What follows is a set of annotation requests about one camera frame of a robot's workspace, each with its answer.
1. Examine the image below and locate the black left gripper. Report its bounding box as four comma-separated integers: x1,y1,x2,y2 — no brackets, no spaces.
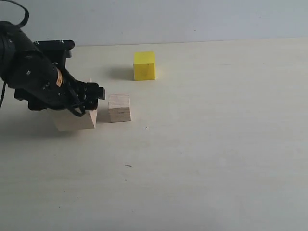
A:
13,40,106,112

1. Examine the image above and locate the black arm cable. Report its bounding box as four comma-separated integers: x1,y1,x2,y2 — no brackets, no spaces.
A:
0,0,30,110

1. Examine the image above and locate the yellow cube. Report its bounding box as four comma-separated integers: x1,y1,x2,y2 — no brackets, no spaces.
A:
133,51,156,81

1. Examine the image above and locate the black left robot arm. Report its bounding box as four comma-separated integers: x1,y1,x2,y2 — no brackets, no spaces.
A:
0,21,106,117

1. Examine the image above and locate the large wooden cube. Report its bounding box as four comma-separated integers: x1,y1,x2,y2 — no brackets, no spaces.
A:
53,78,98,132

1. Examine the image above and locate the medium wooden cube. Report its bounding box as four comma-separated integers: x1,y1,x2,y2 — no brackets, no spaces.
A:
108,94,131,123

